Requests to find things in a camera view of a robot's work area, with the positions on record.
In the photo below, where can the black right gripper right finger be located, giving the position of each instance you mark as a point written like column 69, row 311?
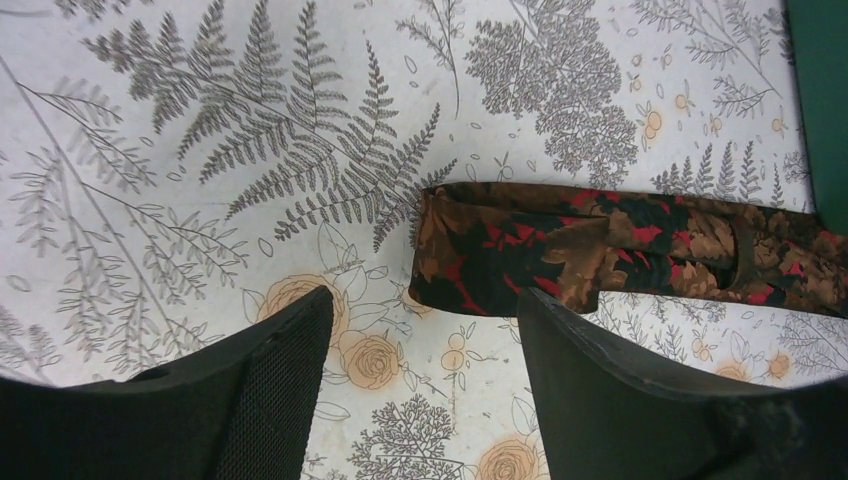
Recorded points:
column 609, row 408

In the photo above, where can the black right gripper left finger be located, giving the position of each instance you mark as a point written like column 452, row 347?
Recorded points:
column 241, row 408

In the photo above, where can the brown red floral tie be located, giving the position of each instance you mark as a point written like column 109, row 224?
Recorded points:
column 480, row 244

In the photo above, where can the green compartment organizer tray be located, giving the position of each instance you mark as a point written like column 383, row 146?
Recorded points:
column 819, row 37

